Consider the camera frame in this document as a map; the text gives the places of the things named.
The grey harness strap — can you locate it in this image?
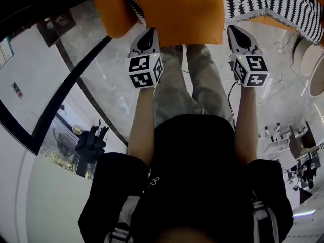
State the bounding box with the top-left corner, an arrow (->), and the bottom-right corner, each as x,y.
252,190 -> 280,243
105,195 -> 141,243

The person's left forearm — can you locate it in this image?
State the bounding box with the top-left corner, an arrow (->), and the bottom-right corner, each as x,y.
127,86 -> 155,167

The person's black shirt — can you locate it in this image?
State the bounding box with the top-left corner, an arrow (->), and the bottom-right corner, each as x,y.
77,114 -> 295,243

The square orange cushion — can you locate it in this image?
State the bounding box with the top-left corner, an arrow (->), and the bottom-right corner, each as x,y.
131,0 -> 225,47

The grey left harness strap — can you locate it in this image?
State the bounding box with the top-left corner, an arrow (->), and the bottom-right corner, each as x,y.
105,195 -> 141,243

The white chair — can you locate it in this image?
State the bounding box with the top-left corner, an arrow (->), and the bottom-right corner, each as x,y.
259,122 -> 291,159

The black and white patterned blanket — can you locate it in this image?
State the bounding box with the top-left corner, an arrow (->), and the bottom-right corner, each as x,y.
124,0 -> 324,45

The person's right forearm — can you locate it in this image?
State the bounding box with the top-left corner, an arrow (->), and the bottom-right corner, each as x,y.
234,85 -> 259,167

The white cable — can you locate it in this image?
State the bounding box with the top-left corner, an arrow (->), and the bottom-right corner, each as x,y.
263,32 -> 300,105

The glass door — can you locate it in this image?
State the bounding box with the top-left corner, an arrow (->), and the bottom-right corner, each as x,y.
37,111 -> 102,181

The grey right harness strap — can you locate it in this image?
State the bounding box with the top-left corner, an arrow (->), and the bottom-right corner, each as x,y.
252,190 -> 280,243

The black backpack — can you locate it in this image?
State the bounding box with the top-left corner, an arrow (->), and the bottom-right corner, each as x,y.
75,125 -> 110,165

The orange sofa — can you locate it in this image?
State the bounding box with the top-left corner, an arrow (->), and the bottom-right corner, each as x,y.
90,0 -> 324,39

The black cable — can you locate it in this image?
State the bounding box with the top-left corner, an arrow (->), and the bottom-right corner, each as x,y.
227,80 -> 241,129

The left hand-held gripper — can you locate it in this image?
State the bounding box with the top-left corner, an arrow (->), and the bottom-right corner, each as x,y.
128,27 -> 164,89

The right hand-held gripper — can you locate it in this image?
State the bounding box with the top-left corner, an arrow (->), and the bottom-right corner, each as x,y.
227,26 -> 269,88

